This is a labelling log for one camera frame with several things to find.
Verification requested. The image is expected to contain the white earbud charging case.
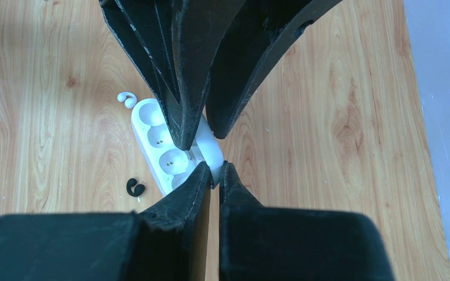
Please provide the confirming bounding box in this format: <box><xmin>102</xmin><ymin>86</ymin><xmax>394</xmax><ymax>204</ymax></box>
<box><xmin>131</xmin><ymin>98</ymin><xmax>224</xmax><ymax>196</ymax></box>

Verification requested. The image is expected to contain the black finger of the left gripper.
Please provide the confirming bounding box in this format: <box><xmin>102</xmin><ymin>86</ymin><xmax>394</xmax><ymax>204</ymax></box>
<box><xmin>100</xmin><ymin>1</ymin><xmax>244</xmax><ymax>150</ymax></box>
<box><xmin>206</xmin><ymin>0</ymin><xmax>340</xmax><ymax>139</ymax></box>

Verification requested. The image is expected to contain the left black earbud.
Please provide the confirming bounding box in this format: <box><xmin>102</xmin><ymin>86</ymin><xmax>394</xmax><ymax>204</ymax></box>
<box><xmin>126</xmin><ymin>178</ymin><xmax>146</xmax><ymax>197</ymax></box>

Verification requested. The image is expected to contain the left white earbud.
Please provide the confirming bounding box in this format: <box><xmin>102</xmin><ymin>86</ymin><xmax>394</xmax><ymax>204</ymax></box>
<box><xmin>117</xmin><ymin>91</ymin><xmax>138</xmax><ymax>109</ymax></box>

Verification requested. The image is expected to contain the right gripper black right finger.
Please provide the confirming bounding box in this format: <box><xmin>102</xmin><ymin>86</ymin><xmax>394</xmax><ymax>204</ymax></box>
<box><xmin>219</xmin><ymin>162</ymin><xmax>394</xmax><ymax>280</ymax></box>

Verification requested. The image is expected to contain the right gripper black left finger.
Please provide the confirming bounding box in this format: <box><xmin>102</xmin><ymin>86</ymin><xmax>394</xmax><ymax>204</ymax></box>
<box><xmin>0</xmin><ymin>163</ymin><xmax>212</xmax><ymax>280</ymax></box>

